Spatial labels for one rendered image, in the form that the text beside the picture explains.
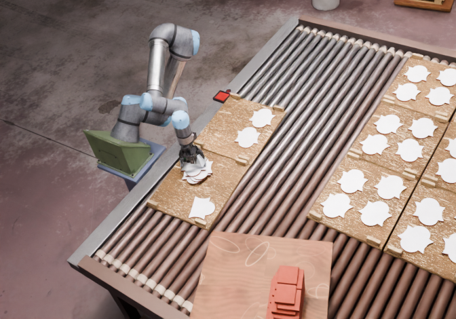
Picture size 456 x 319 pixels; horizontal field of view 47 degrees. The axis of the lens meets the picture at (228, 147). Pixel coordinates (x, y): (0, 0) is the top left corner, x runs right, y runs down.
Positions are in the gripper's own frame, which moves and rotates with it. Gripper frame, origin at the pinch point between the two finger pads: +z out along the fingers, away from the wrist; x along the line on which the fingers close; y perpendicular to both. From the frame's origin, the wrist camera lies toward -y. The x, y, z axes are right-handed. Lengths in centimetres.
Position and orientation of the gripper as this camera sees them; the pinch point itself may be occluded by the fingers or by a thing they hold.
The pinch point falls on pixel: (193, 164)
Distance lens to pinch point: 256.1
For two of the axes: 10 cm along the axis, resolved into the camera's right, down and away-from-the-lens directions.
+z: 1.3, 6.8, 7.2
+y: -0.7, 7.3, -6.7
